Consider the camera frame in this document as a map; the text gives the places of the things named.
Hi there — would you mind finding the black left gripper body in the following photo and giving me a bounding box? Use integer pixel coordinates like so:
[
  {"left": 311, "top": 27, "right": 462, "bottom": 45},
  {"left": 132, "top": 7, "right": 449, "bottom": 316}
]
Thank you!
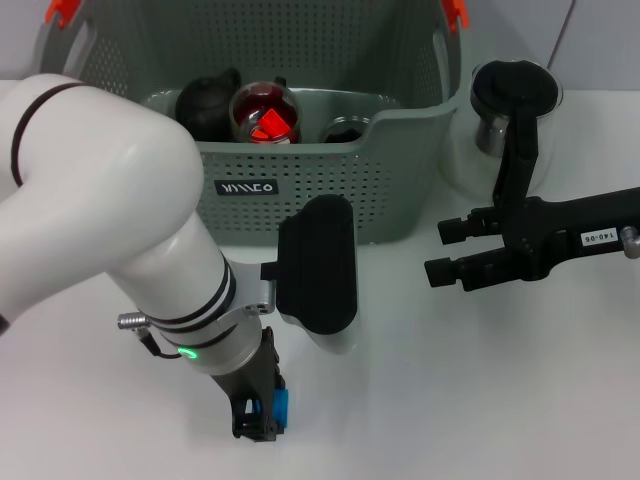
[{"left": 212, "top": 326, "right": 281, "bottom": 401}]

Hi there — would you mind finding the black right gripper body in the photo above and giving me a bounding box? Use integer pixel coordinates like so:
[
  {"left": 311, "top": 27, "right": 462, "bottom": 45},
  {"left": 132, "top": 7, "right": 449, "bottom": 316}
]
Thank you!
[{"left": 497, "top": 186, "right": 640, "bottom": 282}]

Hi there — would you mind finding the blue square brick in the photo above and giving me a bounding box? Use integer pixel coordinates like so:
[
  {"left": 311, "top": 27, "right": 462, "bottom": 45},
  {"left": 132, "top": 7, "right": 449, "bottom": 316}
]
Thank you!
[{"left": 246, "top": 388, "right": 292, "bottom": 432}]

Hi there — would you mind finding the glass teacup black sleeve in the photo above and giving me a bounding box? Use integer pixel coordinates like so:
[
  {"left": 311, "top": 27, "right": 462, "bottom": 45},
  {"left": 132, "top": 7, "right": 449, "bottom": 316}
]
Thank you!
[
  {"left": 319, "top": 115, "right": 372, "bottom": 144},
  {"left": 228, "top": 74, "right": 303, "bottom": 145}
]

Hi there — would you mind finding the bright red rectangular brick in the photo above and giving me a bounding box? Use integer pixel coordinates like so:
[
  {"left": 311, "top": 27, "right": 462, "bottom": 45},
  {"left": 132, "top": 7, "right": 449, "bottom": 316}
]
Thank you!
[{"left": 256, "top": 109, "right": 292, "bottom": 140}]

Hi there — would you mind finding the grey perforated storage bin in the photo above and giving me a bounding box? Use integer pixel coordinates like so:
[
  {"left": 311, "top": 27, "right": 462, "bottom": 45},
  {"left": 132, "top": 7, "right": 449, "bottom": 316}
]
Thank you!
[{"left": 37, "top": 0, "right": 474, "bottom": 247}]

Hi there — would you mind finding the black clay teapot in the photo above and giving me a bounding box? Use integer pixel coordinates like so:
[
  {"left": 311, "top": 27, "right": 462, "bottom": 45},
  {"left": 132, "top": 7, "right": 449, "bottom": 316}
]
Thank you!
[{"left": 174, "top": 65, "right": 244, "bottom": 142}]

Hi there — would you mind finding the glass teapot black handle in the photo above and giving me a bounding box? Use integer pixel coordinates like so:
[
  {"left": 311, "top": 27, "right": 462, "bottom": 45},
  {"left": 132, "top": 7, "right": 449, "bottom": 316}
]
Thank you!
[{"left": 439, "top": 58, "right": 565, "bottom": 211}]

